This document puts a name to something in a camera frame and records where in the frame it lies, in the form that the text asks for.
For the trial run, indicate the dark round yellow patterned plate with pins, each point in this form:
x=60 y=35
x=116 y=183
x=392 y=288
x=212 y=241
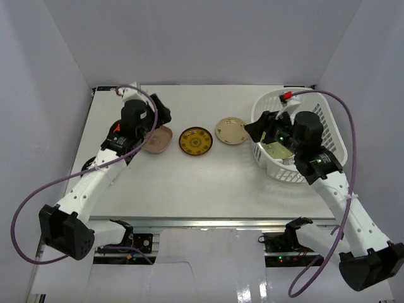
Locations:
x=195 y=141

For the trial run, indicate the black round plate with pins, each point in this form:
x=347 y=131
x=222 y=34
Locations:
x=87 y=164

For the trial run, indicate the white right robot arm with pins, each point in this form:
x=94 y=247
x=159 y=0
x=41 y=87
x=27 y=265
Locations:
x=364 y=255

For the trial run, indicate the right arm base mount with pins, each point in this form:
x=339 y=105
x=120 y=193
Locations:
x=282 y=248

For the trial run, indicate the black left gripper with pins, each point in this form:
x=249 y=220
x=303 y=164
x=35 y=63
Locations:
x=154 y=111

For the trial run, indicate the green square panda plate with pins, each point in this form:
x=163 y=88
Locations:
x=277 y=151

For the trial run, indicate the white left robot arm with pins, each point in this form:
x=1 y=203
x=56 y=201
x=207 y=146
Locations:
x=65 y=226

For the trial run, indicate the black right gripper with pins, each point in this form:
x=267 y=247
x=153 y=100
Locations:
x=267 y=122

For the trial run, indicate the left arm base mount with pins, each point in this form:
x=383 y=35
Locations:
x=136 y=250

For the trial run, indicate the brown square panda plate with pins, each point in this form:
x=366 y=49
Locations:
x=159 y=140

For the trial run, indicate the beige round plate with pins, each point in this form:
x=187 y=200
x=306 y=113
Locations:
x=231 y=131

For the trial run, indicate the orange round plate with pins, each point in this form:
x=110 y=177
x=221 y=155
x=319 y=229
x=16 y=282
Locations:
x=117 y=129

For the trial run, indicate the white plastic basket bin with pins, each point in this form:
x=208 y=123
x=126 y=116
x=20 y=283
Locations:
x=315 y=139

